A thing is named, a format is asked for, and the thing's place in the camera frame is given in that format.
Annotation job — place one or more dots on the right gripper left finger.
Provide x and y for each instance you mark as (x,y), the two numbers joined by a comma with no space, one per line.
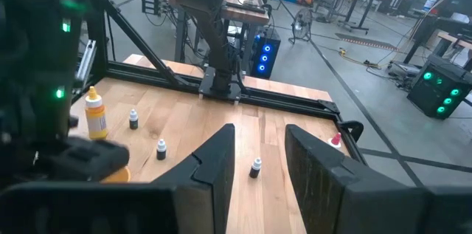
(210,189)

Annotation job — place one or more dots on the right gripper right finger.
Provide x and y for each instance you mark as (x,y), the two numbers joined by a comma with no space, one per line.
(332,197)

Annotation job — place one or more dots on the yellow plastic caddy bin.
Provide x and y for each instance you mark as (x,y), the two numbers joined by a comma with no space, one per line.
(119,176)

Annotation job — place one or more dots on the small white-capped dropper bottle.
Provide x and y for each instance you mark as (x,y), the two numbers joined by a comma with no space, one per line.
(254,170)
(161,153)
(133,121)

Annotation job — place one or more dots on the pink-capped food coloring bottle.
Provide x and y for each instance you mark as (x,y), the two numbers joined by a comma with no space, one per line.
(335,141)

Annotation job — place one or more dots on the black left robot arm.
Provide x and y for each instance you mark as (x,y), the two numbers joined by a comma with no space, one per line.
(217,42)

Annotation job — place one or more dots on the silver aluminium profile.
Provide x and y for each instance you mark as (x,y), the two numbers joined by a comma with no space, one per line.
(86,60)

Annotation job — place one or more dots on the black computer tower lit fans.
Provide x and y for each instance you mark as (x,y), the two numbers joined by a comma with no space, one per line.
(435,93)
(267,57)

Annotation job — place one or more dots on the black floor fan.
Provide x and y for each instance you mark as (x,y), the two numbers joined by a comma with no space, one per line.
(302,25)

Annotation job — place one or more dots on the black metal table frame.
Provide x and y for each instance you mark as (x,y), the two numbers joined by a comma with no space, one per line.
(287,101)

